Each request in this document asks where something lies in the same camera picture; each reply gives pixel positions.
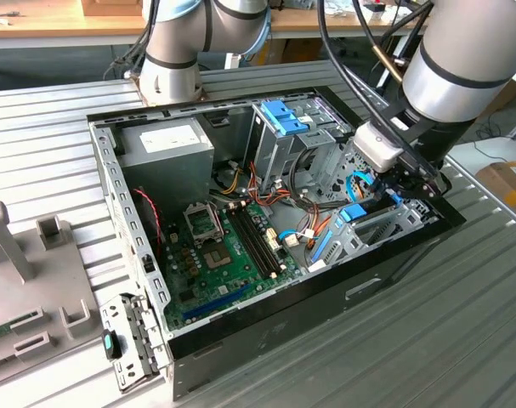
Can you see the grey parts rack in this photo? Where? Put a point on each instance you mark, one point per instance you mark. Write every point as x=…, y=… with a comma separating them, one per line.
x=41, y=276

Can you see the wooden desk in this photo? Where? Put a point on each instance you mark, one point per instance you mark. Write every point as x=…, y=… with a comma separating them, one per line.
x=49, y=25

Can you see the square brown base plate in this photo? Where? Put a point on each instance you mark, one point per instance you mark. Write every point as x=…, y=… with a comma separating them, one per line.
x=143, y=100

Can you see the black RAM slot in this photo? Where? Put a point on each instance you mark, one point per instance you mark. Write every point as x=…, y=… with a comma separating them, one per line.
x=259, y=241
x=249, y=244
x=264, y=239
x=254, y=242

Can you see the grey power supply unit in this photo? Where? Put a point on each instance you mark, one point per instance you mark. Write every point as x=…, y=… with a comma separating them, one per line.
x=168, y=170

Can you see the black teal card latch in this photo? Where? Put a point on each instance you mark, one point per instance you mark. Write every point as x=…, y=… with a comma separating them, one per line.
x=111, y=344

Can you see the grey metal disk bay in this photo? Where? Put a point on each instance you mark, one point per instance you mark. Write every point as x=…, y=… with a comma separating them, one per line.
x=342, y=242

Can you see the blue plastic drive bracket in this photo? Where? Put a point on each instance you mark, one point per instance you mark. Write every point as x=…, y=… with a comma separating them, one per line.
x=283, y=117

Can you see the black grey PC case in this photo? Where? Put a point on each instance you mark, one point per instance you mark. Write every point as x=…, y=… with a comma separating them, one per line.
x=283, y=331

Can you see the green motherboard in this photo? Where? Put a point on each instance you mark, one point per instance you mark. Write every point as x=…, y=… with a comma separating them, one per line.
x=211, y=280

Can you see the blue expansion slot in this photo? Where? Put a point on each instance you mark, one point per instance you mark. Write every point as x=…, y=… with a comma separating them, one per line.
x=215, y=304

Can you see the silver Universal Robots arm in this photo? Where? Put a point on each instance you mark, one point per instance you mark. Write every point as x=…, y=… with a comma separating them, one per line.
x=453, y=72

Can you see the grey metal drive cage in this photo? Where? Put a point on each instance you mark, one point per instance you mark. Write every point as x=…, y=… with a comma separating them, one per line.
x=279, y=149

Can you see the hard disk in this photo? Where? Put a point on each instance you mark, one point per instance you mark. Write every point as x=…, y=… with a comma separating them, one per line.
x=352, y=212

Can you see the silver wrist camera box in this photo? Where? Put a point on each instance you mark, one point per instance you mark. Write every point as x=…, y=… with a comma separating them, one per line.
x=376, y=146

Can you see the CPU socket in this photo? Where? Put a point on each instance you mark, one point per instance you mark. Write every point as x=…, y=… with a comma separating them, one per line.
x=217, y=257

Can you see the brown cardboard box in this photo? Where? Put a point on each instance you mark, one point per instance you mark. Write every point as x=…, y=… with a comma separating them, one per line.
x=508, y=187

